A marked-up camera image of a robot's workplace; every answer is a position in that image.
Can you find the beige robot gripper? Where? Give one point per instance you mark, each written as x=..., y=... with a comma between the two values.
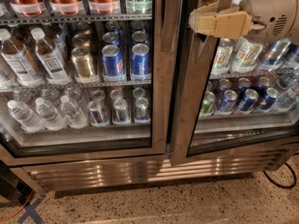
x=267, y=12

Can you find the glass fridge door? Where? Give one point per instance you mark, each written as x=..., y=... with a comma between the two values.
x=275, y=115
x=157, y=29

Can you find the stainless steel fridge base grille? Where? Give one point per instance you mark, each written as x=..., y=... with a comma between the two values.
x=95, y=174

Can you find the green white 7up can right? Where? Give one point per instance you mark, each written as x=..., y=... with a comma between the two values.
x=244, y=60

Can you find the green white 7up can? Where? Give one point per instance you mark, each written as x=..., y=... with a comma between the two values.
x=244, y=60
x=221, y=61

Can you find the green white 7up can left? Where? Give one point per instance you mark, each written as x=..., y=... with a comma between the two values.
x=221, y=61

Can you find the green can bottom shelf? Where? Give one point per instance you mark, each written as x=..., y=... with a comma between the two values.
x=207, y=104

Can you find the blue can bottom shelf left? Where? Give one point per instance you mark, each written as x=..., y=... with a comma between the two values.
x=226, y=103

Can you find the blue can shelf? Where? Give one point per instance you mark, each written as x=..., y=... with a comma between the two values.
x=226, y=103
x=247, y=100

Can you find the blue can bottom shelf right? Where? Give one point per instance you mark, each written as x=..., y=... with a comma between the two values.
x=247, y=100

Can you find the blue pepsi can front right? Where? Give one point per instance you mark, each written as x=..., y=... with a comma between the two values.
x=140, y=62

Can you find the blue pepsi can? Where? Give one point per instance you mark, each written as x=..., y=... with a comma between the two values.
x=140, y=62
x=114, y=70

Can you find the small energy drink can right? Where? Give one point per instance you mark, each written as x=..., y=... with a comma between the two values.
x=142, y=114

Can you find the small energy drink can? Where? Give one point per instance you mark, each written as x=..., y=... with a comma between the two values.
x=99, y=116
x=121, y=112
x=142, y=114

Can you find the blue pepsi can front left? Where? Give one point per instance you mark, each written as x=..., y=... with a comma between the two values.
x=114, y=70

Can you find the small energy drink can middle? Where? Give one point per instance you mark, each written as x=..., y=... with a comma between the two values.
x=121, y=112

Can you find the gold soda can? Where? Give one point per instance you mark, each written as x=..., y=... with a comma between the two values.
x=86, y=71

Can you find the small energy drink can left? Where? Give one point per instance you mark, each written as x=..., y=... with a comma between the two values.
x=99, y=116

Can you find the tea bottle white cap right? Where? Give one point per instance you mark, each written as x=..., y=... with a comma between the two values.
x=50, y=57

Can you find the tea bottle white cap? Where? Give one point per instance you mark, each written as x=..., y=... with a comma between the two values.
x=21, y=60
x=50, y=57

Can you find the water bottle right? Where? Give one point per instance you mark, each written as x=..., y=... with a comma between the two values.
x=75, y=117

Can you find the water bottle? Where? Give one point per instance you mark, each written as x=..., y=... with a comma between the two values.
x=27, y=118
x=52, y=118
x=75, y=117

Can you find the water bottle middle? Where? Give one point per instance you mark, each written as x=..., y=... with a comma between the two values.
x=52, y=118

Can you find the tea bottle white cap left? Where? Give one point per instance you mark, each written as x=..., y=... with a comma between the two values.
x=21, y=60

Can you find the water bottle left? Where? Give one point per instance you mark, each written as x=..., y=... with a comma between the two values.
x=27, y=118

